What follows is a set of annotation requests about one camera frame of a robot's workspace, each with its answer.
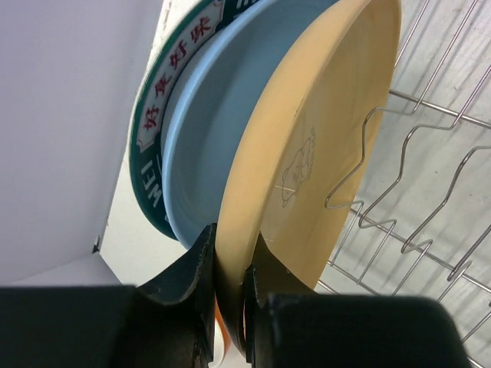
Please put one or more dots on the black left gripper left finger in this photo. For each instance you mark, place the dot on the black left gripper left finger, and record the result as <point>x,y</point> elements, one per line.
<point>166,322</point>

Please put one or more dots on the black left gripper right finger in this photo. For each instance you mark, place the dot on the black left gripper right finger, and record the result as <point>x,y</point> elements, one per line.
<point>287,324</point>

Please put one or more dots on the orange bowl white inside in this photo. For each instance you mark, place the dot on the orange bowl white inside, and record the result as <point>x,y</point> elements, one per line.
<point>222,341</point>

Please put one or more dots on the yellow plate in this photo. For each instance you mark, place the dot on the yellow plate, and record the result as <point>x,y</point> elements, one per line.
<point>303,153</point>

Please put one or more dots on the dark teal plate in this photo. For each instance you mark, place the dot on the dark teal plate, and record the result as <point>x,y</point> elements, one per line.
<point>163,84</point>

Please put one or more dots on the light blue plate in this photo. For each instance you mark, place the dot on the light blue plate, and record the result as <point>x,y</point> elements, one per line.
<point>214,107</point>

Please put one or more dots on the metal wire dish rack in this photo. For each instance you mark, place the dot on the metal wire dish rack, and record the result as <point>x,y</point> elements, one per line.
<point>420,223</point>

